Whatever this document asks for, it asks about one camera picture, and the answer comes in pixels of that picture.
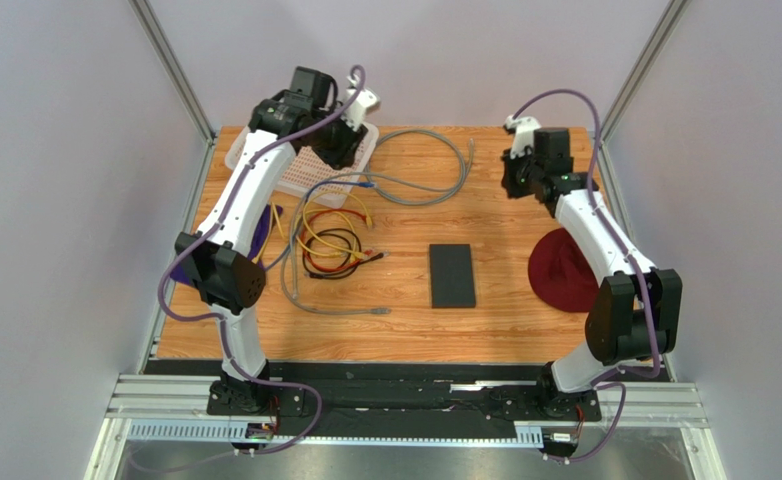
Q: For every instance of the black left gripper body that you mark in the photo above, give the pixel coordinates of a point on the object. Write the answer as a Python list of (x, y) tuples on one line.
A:
[(336, 148)]

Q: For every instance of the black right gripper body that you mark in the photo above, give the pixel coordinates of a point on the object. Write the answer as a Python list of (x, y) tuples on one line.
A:
[(515, 176)]

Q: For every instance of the black network switch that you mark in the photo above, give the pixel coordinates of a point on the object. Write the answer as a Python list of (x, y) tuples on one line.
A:
[(451, 276)]

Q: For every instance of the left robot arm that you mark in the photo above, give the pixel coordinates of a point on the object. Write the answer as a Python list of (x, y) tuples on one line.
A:
[(311, 113)]

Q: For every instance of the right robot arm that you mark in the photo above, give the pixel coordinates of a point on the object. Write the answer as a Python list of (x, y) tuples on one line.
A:
[(634, 317)]

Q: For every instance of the white perforated plastic basket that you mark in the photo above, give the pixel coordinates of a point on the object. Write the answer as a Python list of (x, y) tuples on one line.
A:
[(308, 169)]

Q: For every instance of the dark red cloth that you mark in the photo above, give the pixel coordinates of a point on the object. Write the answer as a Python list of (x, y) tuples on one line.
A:
[(560, 275)]

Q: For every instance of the purple cloth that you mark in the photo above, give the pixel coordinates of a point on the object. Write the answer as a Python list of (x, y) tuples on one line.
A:
[(270, 219)]

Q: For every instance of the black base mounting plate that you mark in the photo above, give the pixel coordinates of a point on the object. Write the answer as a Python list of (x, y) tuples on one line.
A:
[(503, 391)]

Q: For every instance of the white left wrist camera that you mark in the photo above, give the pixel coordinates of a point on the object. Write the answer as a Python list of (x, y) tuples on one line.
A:
[(359, 104)]

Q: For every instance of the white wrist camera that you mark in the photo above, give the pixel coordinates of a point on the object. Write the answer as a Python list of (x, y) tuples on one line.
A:
[(359, 104), (522, 129)]

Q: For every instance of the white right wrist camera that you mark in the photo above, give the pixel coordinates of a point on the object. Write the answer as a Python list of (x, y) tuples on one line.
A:
[(522, 129)]

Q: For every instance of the aluminium frame rail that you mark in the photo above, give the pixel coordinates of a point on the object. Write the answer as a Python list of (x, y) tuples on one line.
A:
[(396, 412)]

